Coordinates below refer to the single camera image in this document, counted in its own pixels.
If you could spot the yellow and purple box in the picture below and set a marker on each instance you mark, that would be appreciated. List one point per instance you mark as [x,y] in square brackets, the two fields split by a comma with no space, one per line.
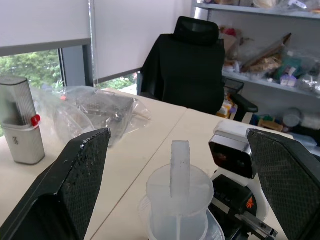
[227,108]

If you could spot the white roller blind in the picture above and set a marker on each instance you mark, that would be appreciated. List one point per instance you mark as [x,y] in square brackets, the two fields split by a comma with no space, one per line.
[42,22]
[132,35]

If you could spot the grey metal shelf unit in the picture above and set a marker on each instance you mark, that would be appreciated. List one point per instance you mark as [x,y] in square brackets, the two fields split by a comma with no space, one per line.
[275,82]

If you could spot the colourful toy blocks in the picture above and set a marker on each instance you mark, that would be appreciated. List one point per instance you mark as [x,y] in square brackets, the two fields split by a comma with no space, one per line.
[267,123]

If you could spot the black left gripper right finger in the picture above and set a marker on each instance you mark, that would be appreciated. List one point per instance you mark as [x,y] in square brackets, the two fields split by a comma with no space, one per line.
[287,180]

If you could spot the black office chair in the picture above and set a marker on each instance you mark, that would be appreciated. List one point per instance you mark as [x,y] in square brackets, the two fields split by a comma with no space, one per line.
[185,72]

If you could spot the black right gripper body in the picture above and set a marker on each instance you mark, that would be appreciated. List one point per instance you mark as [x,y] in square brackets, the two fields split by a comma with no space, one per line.
[231,197]

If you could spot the white robot arm camera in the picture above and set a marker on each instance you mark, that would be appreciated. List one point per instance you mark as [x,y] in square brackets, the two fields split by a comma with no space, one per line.
[231,146]

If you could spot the grey round tin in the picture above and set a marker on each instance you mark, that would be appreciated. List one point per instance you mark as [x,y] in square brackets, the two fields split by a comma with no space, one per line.
[293,117]

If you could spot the white canister with red button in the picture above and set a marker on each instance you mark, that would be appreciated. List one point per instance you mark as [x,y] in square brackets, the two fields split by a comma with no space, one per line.
[21,125]

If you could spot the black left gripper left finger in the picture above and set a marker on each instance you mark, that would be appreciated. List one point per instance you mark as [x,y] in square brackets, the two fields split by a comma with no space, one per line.
[75,180]

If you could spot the clear plastic bag with parts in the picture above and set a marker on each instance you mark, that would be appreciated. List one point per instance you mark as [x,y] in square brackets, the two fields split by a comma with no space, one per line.
[97,110]

